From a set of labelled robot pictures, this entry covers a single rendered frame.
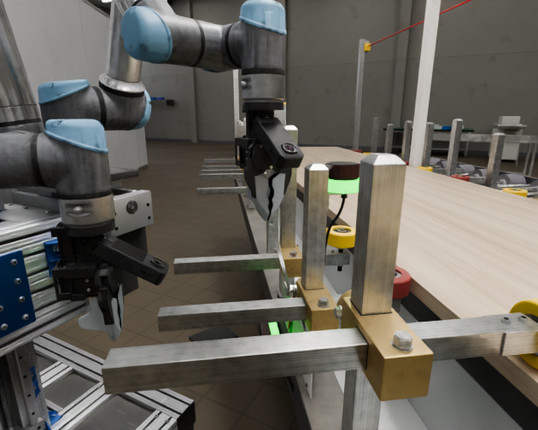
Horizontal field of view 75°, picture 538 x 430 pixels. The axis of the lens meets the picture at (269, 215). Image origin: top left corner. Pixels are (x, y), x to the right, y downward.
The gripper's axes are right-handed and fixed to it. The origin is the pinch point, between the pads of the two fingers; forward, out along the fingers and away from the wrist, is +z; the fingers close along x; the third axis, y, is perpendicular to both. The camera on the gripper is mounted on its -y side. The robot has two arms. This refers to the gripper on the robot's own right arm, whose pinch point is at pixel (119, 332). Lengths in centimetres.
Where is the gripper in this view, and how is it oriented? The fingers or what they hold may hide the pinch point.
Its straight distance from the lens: 68.8
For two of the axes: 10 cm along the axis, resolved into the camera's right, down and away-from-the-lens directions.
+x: 1.4, 2.7, -9.5
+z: 0.0, 9.6, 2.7
